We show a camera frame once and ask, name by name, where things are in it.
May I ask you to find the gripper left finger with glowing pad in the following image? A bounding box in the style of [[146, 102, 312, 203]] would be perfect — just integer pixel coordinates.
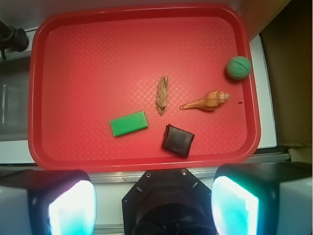
[[0, 170, 97, 235]]

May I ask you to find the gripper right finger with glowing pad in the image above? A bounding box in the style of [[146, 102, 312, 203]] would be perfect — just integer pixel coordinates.
[[211, 163, 313, 235]]

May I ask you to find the brown wood chip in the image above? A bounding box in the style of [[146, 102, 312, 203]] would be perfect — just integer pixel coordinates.
[[156, 75, 168, 115]]

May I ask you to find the dark brown leather pouch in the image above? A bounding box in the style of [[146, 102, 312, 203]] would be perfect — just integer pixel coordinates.
[[161, 124, 195, 158]]

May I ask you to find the orange spiral seashell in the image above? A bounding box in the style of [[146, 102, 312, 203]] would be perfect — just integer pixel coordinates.
[[179, 90, 230, 111]]

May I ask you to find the green rectangular block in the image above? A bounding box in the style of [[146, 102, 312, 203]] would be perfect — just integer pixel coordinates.
[[110, 111, 148, 137]]

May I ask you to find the green dimpled ball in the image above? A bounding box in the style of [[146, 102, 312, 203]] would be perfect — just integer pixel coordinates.
[[226, 56, 252, 80]]

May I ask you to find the red plastic tray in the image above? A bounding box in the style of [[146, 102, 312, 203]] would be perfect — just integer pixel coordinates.
[[28, 4, 261, 172]]

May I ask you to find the black clamp knob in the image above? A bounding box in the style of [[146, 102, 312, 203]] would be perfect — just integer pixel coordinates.
[[0, 22, 29, 60]]

